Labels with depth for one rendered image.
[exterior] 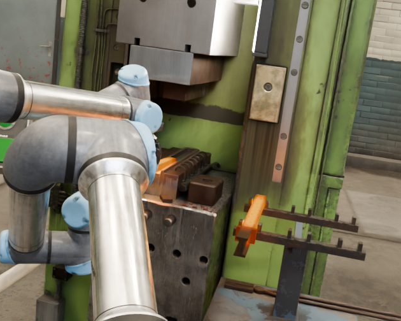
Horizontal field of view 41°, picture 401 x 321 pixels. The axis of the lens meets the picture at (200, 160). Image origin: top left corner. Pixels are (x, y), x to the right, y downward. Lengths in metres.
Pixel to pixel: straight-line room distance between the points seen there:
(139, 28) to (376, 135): 6.23
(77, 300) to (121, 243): 1.36
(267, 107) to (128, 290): 1.07
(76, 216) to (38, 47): 7.16
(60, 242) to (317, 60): 0.93
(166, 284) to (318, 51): 0.85
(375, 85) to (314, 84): 5.90
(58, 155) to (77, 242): 0.40
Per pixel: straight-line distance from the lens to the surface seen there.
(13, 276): 1.79
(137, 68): 1.40
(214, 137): 2.11
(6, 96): 1.04
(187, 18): 1.63
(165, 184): 1.69
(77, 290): 2.11
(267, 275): 1.85
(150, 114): 1.22
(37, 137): 0.91
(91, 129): 0.91
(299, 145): 1.73
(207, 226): 1.62
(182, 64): 1.63
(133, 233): 0.79
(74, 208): 1.22
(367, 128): 7.64
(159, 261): 1.70
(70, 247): 1.26
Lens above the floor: 1.40
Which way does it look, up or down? 12 degrees down
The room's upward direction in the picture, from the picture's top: 7 degrees clockwise
